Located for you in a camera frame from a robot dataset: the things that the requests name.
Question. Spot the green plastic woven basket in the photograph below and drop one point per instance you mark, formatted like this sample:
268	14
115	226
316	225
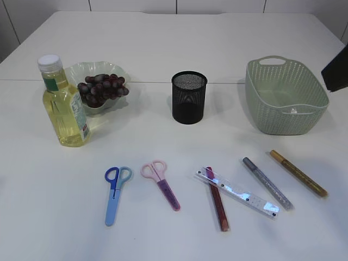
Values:
270	88

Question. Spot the silver glitter pen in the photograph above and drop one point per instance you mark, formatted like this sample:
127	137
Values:
273	190

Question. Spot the gold glitter pen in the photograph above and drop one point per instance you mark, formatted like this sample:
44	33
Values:
300	175

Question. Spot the yellow tea plastic bottle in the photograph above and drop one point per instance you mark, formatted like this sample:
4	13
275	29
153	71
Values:
63	103

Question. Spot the purple artificial grape bunch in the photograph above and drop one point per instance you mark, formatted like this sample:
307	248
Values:
98	89

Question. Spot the red glitter pen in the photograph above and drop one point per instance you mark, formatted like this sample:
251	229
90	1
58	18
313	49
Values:
220	211

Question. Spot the pink scissors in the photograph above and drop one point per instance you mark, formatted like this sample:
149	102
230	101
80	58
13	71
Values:
156	170

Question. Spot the black mesh pen holder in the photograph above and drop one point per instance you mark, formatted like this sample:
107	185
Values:
188	96

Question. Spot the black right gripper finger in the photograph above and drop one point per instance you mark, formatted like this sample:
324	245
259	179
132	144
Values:
335	74

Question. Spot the blue scissors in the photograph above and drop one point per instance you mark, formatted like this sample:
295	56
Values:
116	177

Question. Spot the clear plastic ruler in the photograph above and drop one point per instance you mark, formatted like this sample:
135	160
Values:
239	194

